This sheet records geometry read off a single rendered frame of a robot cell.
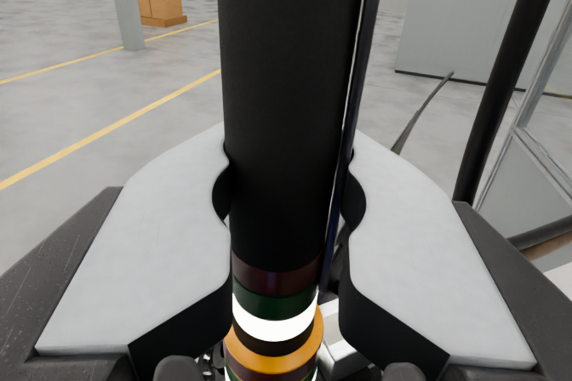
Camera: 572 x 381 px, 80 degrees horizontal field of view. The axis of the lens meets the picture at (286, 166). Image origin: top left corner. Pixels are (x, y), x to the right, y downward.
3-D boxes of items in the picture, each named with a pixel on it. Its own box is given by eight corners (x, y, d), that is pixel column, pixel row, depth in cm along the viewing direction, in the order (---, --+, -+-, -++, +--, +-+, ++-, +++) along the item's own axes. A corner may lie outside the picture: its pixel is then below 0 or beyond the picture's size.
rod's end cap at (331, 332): (336, 323, 20) (341, 301, 18) (357, 355, 18) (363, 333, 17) (306, 337, 19) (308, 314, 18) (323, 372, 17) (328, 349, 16)
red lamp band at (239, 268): (296, 218, 15) (299, 195, 14) (339, 277, 12) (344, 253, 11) (219, 239, 13) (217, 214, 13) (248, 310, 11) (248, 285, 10)
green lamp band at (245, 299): (294, 240, 15) (296, 219, 15) (334, 301, 13) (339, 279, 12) (220, 262, 14) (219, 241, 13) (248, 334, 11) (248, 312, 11)
